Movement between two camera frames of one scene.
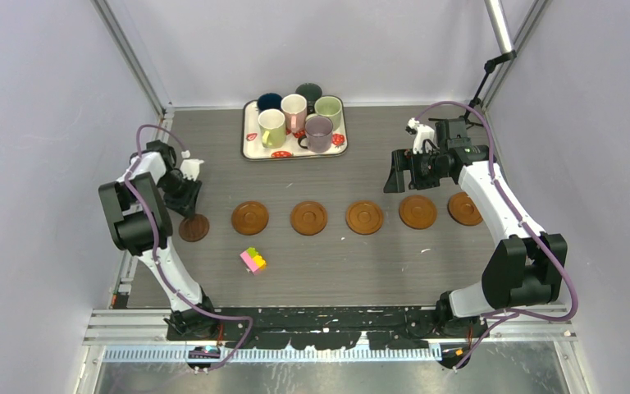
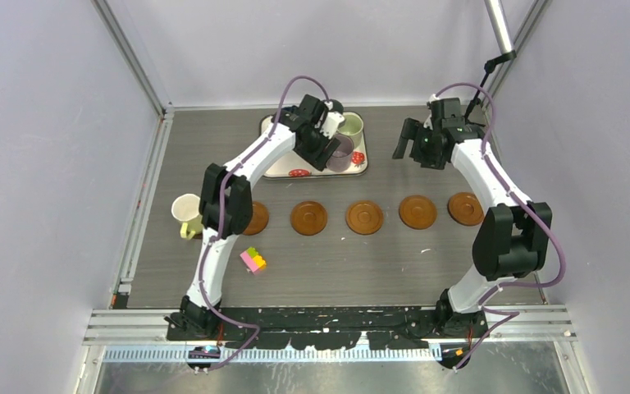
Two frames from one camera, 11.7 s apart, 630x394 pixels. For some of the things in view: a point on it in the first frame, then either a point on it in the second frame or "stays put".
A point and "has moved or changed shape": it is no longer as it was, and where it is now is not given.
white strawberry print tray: x=253 y=148 to x=296 y=165
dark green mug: x=311 y=91 to x=336 y=106
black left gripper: x=185 y=205 to x=312 y=158
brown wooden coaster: x=417 y=212 stays put
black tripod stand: x=489 y=67 stays put
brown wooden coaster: x=463 y=209 stays put
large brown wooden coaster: x=364 y=217 stays put
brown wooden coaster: x=249 y=217 stays put
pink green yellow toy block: x=253 y=259 stays put
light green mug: x=272 y=125 has moved or changed shape
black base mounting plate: x=326 y=327 stays put
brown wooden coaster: x=308 y=217 stays put
